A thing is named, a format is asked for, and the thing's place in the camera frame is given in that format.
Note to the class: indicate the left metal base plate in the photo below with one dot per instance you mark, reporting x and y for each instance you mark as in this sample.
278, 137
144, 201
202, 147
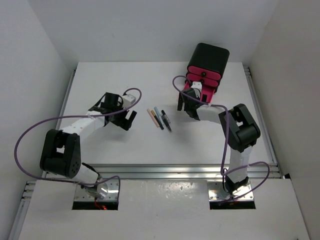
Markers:
107, 191

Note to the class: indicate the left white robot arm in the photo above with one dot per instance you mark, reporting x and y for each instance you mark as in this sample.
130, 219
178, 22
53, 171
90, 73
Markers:
61, 153

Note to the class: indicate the metal base plate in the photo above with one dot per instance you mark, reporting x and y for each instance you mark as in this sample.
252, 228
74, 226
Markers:
217, 193
107, 191

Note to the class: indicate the light blue black pen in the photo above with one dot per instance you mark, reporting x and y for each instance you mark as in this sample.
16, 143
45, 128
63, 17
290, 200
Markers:
159, 118

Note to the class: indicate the peach concealer stick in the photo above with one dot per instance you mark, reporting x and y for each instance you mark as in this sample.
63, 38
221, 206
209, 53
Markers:
153, 118

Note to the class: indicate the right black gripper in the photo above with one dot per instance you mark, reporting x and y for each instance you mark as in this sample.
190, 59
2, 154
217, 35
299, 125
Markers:
180, 102

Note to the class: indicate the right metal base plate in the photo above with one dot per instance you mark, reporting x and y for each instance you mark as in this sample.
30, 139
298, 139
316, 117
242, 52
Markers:
217, 193

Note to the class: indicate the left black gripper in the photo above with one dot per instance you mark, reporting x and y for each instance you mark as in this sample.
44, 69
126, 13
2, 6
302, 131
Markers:
120, 122

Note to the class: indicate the brown gold makeup pencil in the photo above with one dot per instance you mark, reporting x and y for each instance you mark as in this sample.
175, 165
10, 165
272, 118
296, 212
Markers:
155, 117

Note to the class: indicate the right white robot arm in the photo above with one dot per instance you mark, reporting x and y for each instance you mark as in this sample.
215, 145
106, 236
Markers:
240, 130

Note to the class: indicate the black drawer cabinet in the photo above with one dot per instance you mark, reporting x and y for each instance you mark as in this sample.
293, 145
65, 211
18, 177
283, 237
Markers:
210, 57

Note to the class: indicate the black mascara tube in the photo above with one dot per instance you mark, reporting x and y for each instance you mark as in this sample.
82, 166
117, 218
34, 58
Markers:
166, 121

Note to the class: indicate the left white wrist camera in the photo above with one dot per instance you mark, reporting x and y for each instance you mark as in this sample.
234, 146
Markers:
128, 100

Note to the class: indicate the aluminium frame rail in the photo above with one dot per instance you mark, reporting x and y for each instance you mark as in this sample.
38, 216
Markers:
160, 171

